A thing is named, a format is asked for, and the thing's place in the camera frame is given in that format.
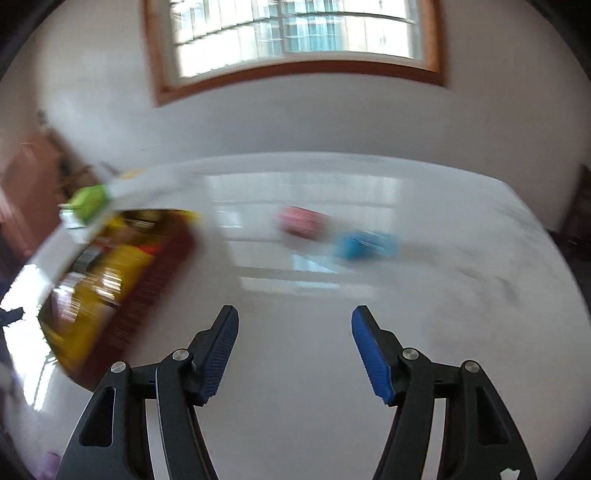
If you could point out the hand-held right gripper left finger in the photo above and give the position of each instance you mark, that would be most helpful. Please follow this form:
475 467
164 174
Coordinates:
214 364

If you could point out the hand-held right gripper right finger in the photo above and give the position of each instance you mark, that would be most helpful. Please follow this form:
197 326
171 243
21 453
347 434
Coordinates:
371 360

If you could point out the cyan snack packet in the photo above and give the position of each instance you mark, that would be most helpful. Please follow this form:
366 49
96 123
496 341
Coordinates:
364 244

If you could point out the yellow snack packet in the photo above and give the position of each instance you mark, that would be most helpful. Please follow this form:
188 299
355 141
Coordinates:
111 272

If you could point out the pink snack packet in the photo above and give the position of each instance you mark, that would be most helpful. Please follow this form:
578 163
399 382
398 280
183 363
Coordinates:
302 221

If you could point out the green snack packet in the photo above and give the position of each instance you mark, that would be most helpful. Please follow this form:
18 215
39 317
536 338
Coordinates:
87 203

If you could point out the brown wooden cabinet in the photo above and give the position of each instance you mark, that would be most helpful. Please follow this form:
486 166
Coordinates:
32 180

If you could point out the wood-framed window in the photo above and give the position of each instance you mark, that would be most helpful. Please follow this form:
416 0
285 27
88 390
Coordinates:
300 32

